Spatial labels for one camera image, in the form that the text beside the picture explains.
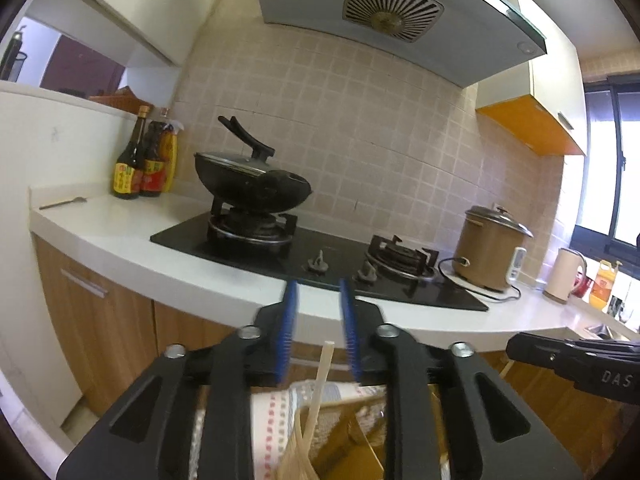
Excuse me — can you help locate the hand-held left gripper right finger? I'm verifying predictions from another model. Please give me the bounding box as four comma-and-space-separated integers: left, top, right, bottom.
339, 278, 583, 480

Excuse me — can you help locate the dark framed window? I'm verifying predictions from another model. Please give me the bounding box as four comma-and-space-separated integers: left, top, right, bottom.
572, 74, 640, 277

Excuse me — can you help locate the orange liquid bottle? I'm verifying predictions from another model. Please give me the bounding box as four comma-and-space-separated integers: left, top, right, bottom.
589, 260, 621, 309

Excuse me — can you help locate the black burner grate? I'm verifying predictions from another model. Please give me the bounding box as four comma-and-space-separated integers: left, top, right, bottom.
207, 195, 299, 247
364, 235, 440, 281

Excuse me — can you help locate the wooden base cabinet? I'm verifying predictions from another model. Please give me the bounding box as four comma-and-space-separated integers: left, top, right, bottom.
32, 234, 640, 480

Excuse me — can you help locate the brown wicker basket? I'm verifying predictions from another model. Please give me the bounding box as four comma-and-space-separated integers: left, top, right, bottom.
89, 86, 151, 113

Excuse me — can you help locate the grey range hood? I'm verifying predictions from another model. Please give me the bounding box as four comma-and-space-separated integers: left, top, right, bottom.
250, 0, 548, 88

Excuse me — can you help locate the glass wok lid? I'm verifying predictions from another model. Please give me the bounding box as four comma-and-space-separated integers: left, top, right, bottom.
195, 152, 271, 177

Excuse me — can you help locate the red label sauce bottle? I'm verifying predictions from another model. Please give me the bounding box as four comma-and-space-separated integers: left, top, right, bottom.
140, 107, 172, 197

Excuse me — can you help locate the black power cord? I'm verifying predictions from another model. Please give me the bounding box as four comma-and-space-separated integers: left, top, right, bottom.
437, 256, 522, 302

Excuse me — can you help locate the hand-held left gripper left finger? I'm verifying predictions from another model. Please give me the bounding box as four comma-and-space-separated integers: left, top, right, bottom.
56, 280, 301, 480

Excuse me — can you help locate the orange bottomed wall cabinet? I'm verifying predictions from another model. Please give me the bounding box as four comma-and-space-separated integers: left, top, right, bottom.
475, 0, 588, 157

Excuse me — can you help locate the white overhead cabinet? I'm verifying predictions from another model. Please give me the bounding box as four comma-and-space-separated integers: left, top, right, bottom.
55, 0, 261, 67

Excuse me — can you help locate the dark soy sauce bottle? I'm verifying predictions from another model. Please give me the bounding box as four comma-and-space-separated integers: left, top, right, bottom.
112, 105, 152, 200

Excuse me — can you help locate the silver cabinet handle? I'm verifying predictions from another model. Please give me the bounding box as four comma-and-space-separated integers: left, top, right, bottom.
60, 268, 109, 297

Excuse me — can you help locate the black cooking utensil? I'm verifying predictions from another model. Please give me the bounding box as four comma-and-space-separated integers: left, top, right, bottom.
218, 116, 276, 160

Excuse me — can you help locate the tan plastic utensil basket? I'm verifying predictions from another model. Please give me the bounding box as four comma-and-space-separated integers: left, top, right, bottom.
297, 385, 451, 480

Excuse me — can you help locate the brown rice cooker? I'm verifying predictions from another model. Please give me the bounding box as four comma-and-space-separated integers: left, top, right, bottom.
452, 205, 535, 292

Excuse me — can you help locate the yellow plastic bottle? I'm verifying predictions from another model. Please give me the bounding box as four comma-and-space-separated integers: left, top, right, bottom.
160, 120, 187, 193

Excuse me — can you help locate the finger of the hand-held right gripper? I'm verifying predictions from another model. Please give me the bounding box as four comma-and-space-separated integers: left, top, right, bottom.
505, 332, 596, 392

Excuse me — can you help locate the black glass gas stove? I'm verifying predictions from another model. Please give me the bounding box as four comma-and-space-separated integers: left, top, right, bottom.
150, 210, 490, 312

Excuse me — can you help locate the steel sink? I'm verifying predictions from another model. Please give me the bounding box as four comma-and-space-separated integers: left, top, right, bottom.
582, 324, 640, 343

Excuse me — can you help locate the black wok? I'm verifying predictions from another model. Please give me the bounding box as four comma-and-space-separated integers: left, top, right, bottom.
194, 152, 313, 213

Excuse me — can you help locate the striped woven cloth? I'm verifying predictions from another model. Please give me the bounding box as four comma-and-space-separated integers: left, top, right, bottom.
192, 380, 391, 480

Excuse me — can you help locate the cream electric kettle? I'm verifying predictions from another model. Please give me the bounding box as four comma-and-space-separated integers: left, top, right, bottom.
543, 247, 587, 304

